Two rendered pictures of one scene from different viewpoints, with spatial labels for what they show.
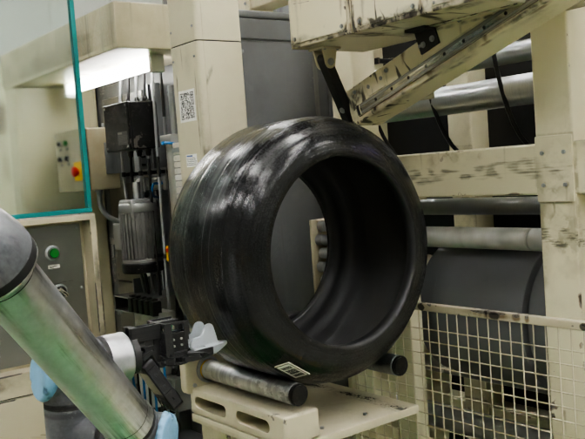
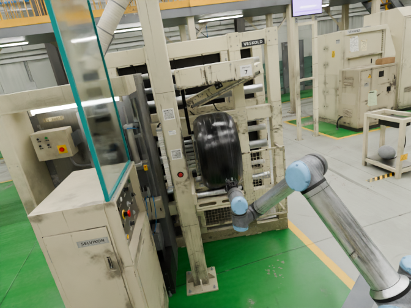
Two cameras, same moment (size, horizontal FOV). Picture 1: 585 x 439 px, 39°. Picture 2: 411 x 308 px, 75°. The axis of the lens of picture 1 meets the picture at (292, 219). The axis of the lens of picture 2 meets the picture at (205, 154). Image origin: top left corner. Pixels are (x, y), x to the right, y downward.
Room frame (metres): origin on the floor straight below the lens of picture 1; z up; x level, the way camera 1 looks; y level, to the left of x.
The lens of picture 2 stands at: (0.75, 1.60, 1.80)
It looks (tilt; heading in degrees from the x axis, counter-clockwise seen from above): 19 degrees down; 305
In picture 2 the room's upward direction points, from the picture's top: 9 degrees counter-clockwise
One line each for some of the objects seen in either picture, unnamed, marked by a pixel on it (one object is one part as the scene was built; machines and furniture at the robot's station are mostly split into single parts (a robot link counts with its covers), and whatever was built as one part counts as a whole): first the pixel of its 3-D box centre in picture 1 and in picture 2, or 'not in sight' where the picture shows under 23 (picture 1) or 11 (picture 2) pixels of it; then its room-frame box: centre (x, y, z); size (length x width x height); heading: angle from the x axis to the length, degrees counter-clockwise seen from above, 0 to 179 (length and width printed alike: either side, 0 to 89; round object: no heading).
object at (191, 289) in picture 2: not in sight; (201, 278); (1.99, 0.18, 0.02); 0.27 x 0.27 x 0.04; 37
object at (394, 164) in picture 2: not in sight; (391, 142); (0.60, -2.64, 0.40); 0.60 x 0.35 x 0.80; 137
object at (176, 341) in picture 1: (156, 345); (232, 188); (1.51, 0.27, 1.03); 0.12 x 0.08 x 0.09; 127
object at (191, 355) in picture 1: (191, 354); not in sight; (1.53, 0.21, 1.01); 0.09 x 0.05 x 0.02; 127
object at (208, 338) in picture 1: (209, 338); not in sight; (1.56, 0.18, 1.03); 0.09 x 0.03 x 0.06; 127
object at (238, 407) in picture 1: (251, 410); (219, 199); (1.72, 0.12, 0.84); 0.36 x 0.09 x 0.06; 37
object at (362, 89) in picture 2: not in sight; (366, 96); (1.01, -4.93, 0.62); 0.91 x 0.58 x 1.25; 47
